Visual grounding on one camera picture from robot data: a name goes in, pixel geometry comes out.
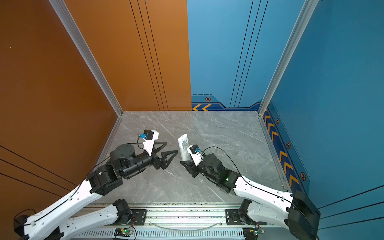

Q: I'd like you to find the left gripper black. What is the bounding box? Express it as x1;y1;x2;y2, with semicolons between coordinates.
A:
122;141;177;180

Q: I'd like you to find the white remote control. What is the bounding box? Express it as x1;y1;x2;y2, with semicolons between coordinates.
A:
178;134;190;161

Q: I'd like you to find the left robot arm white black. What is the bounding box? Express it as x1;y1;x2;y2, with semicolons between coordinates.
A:
14;142;178;240

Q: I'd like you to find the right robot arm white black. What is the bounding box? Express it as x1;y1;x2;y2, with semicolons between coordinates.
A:
181;154;321;240

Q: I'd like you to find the left circuit board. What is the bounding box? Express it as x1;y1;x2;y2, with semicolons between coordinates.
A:
113;228;135;240

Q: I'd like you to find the circuit board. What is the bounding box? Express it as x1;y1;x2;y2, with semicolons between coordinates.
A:
113;228;135;240
243;228;265;240

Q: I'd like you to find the right circuit board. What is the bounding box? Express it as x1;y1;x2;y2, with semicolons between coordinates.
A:
243;228;265;240

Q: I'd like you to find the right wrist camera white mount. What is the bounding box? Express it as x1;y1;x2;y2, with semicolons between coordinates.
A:
187;145;202;167

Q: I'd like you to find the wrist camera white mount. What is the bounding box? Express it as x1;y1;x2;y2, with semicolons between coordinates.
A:
140;130;159;156
187;145;202;167

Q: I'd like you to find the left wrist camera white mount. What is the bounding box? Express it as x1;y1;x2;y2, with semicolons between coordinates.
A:
140;130;159;156

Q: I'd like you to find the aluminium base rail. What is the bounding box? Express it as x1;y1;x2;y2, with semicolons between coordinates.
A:
59;205;276;237

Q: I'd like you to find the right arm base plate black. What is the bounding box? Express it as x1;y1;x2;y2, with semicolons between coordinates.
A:
225;209;257;226

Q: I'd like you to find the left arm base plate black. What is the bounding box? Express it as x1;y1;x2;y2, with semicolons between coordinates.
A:
110;209;148;227

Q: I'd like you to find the white slotted cable duct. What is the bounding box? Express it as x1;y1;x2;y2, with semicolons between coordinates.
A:
72;228;245;240

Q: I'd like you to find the left aluminium corner post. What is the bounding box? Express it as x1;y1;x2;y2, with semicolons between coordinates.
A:
49;0;123;117

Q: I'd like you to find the aluminium corner post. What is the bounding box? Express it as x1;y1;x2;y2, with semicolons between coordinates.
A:
49;0;123;117
258;0;319;117

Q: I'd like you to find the right aluminium corner post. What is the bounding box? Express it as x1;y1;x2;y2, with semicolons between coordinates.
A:
258;0;319;117

